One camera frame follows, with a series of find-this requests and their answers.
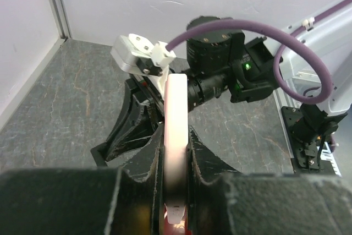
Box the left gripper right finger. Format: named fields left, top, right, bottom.
left=188, top=128, right=351, bottom=234

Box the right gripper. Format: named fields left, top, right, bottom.
left=105, top=74, right=164, bottom=162

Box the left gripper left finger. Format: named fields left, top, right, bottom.
left=1, top=125, right=164, bottom=234

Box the pink smartphone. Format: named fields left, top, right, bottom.
left=163, top=74, right=189, bottom=224

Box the black phone stand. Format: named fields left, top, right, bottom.
left=90, top=143, right=108, bottom=167

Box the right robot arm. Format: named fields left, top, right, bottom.
left=94, top=0, right=351, bottom=174

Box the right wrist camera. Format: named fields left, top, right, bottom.
left=109, top=33, right=177, bottom=101

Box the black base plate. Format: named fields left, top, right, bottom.
left=281, top=106, right=335, bottom=175

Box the cable duct rail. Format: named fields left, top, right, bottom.
left=318, top=142, right=342, bottom=177

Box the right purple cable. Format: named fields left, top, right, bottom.
left=165, top=0, right=352, bottom=105

